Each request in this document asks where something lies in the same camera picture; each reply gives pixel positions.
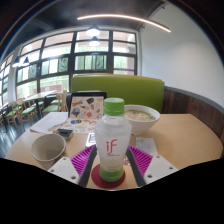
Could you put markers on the pen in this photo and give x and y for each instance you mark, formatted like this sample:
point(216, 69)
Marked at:
point(56, 126)

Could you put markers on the white paper sheet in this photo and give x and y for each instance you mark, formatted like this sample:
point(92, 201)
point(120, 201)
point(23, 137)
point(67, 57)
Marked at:
point(43, 121)

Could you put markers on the group of dark pendant lamps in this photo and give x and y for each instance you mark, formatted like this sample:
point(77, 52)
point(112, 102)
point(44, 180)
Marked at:
point(93, 31)

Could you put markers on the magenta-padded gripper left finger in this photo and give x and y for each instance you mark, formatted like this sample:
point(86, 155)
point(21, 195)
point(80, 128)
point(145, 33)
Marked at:
point(61, 168)

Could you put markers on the green-capped clear drink bottle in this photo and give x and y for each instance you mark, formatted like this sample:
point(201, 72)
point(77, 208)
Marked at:
point(113, 136)

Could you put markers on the small white receipt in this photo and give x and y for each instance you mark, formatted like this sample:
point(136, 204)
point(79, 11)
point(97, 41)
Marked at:
point(146, 146)

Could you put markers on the wooden dining table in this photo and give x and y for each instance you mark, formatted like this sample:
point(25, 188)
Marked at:
point(40, 95)

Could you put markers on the group of green-seated wooden chairs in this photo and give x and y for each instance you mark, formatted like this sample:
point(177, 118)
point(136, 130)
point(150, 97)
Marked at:
point(28, 110)

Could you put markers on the white bowl of noodles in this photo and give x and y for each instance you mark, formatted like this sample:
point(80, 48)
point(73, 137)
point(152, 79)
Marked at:
point(146, 125)

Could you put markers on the long curved ceiling light strip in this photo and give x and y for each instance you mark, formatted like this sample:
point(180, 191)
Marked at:
point(133, 18)

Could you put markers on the smartphone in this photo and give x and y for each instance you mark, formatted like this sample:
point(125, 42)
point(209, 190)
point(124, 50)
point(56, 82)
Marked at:
point(90, 140)

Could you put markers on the green upholstered bench backrest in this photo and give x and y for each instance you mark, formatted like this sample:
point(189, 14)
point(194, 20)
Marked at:
point(133, 88)

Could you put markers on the white patterned paper cup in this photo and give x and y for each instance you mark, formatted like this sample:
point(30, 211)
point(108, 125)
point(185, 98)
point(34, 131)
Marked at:
point(46, 151)

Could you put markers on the flat round red coaster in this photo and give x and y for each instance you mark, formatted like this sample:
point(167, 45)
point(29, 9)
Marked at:
point(95, 176)

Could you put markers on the small black box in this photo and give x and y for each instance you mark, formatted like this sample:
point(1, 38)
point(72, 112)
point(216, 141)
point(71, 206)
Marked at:
point(65, 133)

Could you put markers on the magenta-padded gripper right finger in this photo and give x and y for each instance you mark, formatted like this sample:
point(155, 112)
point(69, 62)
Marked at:
point(160, 168)

